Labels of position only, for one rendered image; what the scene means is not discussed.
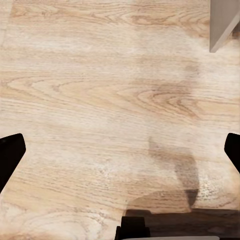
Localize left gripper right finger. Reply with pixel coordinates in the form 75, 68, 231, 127
224, 132, 240, 173

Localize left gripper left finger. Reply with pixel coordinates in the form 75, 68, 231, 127
0, 133, 26, 193

